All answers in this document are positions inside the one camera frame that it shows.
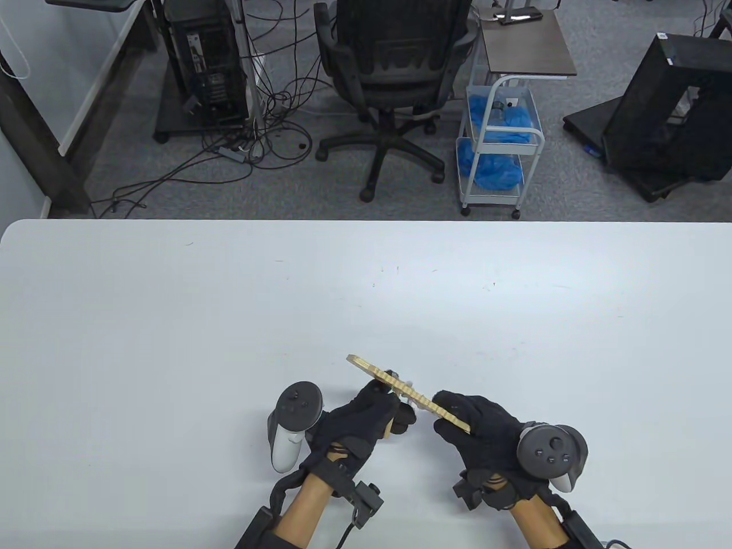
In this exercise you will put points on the silver aluminium post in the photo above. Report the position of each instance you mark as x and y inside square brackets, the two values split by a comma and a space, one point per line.
[247, 57]

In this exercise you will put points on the wooden crocodile lacing toy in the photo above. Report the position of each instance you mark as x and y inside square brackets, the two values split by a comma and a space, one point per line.
[366, 366]

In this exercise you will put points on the black open frame box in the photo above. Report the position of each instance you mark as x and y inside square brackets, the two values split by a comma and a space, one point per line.
[646, 114]

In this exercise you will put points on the person's right hand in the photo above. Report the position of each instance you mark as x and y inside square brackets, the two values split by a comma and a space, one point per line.
[486, 440]

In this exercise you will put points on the black monitor stand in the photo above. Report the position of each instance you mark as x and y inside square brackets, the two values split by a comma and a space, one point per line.
[91, 3]

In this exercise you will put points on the dark desk frame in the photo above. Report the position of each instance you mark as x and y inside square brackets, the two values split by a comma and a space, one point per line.
[34, 143]

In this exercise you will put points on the wooden lacing needle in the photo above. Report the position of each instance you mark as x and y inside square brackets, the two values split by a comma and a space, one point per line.
[388, 428]

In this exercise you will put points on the black phone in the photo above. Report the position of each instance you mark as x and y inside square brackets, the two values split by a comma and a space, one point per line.
[517, 18]

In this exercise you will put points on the black forearm sensor pack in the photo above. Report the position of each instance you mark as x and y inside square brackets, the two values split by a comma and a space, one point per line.
[583, 532]
[257, 532]

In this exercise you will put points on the brown side table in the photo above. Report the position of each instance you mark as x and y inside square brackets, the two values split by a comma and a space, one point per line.
[526, 51]

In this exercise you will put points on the black office chair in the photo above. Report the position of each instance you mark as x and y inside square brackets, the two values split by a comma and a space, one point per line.
[394, 68]

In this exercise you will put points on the white panel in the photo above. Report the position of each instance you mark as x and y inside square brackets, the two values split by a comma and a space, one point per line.
[97, 86]

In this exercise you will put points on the person's left hand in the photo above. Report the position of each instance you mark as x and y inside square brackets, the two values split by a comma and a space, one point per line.
[349, 434]

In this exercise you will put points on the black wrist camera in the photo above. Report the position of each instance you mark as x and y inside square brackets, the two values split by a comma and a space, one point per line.
[366, 500]
[472, 489]

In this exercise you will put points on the black wheeled platform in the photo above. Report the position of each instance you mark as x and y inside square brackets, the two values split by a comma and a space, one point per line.
[589, 123]

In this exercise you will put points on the white power strip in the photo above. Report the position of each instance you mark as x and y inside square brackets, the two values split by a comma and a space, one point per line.
[259, 63]

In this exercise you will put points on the person's right forearm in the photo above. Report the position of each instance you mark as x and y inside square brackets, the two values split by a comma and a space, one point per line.
[534, 520]

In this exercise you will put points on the person's left forearm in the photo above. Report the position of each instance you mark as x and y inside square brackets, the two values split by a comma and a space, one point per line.
[303, 509]

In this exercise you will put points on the grey and white controller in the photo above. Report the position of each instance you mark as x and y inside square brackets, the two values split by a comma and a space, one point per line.
[297, 400]
[549, 449]

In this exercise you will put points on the blue plastic bag pile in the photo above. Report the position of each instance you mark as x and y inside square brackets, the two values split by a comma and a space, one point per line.
[492, 171]
[514, 120]

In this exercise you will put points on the black computer tower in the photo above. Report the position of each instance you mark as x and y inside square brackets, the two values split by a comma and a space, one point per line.
[206, 63]

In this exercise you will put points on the white utility cart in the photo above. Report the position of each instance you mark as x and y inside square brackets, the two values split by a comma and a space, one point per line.
[532, 137]

